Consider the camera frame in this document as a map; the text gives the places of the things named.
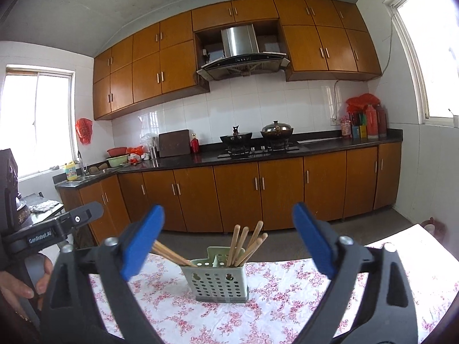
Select grey side table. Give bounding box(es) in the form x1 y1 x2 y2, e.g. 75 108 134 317
17 193 66 227

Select pot with metal lid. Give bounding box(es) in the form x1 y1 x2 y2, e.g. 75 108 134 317
260 121 294 140

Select steel range hood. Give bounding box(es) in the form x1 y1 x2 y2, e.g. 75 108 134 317
197 24 290 81

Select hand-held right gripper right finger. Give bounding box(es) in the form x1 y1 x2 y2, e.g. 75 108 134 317
291 202 422 344

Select wooden wall cabinets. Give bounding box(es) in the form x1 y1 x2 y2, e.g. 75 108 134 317
92 0 382 120

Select person's left hand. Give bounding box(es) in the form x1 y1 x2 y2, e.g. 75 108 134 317
0 256 54 300

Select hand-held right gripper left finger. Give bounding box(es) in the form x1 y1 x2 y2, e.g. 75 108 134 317
38 204 166 344

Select white plastic bag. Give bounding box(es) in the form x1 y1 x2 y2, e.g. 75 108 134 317
139 132 158 151

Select floral red white tablecloth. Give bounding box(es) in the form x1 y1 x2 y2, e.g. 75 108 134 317
86 224 459 344

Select black kitchen countertop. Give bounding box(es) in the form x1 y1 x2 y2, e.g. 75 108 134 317
54 129 404 189

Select window beside thermoses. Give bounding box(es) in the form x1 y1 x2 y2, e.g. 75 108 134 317
383 0 459 128

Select dark red thermos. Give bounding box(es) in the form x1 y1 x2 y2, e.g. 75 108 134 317
375 104 388 138

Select large red plastic bag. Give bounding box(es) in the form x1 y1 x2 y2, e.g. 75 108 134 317
346 93 381 113

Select dark wooden cutting board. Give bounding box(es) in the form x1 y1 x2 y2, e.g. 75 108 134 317
158 129 190 158

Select window beside sink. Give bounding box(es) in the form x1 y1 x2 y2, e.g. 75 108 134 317
0 65 77 181

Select wooden base cabinets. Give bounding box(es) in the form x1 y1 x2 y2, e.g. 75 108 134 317
57 141 402 244

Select black wok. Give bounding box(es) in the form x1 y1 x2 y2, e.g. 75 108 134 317
219 126 253 146

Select steel sink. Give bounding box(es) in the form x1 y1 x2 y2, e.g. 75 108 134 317
73 173 108 184

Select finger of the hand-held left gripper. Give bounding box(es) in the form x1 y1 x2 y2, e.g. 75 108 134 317
54 202 104 234

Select black gas stove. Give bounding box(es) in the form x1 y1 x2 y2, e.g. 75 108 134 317
217 142 301 160

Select green perforated utensil holder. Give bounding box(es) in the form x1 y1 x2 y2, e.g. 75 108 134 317
179 246 249 303

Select orange red thermos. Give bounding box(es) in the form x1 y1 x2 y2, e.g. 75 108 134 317
365 105 379 139

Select wooden chopstick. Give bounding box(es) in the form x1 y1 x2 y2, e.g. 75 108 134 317
227 224 241 267
231 226 250 267
242 221 264 257
151 247 189 267
153 240 197 266
237 233 269 266

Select brown rounded object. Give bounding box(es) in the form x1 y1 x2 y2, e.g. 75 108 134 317
423 217 447 239

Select hanging red plastic bag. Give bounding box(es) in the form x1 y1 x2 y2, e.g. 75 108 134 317
75 118 93 146

